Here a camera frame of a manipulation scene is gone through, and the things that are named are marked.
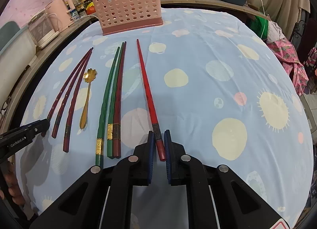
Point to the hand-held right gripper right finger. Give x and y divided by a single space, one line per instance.
168 162

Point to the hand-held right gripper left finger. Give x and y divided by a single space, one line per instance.
151 159

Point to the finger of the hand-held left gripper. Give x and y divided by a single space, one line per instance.
40 126

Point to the person's left hand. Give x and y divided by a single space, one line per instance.
11 182

